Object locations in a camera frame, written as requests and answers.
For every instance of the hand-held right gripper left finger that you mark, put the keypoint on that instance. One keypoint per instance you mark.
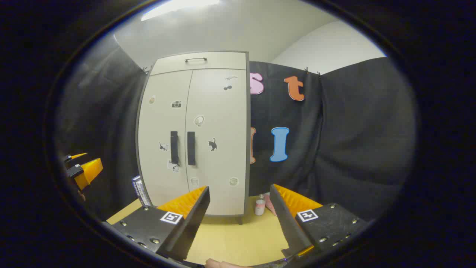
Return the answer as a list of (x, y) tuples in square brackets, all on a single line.
[(189, 227)]

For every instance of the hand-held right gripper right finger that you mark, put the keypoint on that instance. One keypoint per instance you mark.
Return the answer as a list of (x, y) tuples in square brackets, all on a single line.
[(290, 223)]

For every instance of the black backdrop cloth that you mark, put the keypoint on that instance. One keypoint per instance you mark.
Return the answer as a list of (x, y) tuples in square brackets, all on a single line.
[(353, 141)]

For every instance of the small pink white bottle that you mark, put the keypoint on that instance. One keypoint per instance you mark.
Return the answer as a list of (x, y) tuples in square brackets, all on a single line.
[(260, 206)]

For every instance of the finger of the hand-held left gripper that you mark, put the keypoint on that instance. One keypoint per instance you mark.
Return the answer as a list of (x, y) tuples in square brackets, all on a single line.
[(89, 173), (76, 156)]

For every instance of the white double-door shoe cabinet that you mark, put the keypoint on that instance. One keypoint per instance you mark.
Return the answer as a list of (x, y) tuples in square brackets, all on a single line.
[(217, 60)]

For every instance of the blue and white box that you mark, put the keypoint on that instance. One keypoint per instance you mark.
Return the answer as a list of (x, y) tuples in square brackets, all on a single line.
[(140, 190)]

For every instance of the white shoe cabinet door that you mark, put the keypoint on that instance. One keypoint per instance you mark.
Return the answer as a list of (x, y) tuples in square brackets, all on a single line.
[(160, 123), (219, 167)]

